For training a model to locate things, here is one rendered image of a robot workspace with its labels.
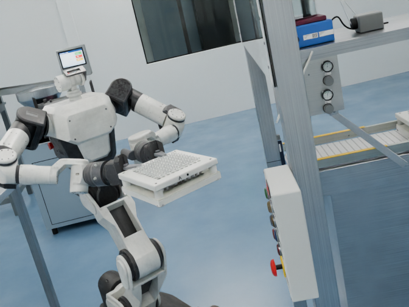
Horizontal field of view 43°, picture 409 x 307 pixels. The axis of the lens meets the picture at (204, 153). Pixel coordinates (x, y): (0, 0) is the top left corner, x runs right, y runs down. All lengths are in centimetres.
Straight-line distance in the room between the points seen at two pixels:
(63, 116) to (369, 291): 141
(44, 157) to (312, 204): 318
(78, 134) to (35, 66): 473
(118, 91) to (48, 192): 210
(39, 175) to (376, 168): 120
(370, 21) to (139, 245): 124
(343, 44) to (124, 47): 509
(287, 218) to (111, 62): 576
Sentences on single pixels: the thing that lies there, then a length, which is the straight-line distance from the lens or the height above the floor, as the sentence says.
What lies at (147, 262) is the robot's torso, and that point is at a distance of 220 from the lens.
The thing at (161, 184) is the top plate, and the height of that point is 106.
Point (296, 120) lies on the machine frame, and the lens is 116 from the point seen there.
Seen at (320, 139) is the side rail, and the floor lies 91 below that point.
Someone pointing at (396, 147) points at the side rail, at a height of 91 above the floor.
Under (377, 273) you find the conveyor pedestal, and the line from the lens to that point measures 223.
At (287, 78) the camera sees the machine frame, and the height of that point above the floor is 137.
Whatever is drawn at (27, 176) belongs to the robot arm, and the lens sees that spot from 192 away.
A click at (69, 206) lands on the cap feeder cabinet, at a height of 21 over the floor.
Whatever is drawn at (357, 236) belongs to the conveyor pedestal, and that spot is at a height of 57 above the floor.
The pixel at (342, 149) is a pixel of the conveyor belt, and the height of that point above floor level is 89.
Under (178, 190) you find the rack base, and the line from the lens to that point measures 163.
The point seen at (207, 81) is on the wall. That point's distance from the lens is 681.
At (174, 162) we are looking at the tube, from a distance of 173.
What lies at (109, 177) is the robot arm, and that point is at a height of 105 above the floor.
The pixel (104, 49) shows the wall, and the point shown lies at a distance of 673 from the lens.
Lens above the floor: 158
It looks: 17 degrees down
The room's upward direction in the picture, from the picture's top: 13 degrees counter-clockwise
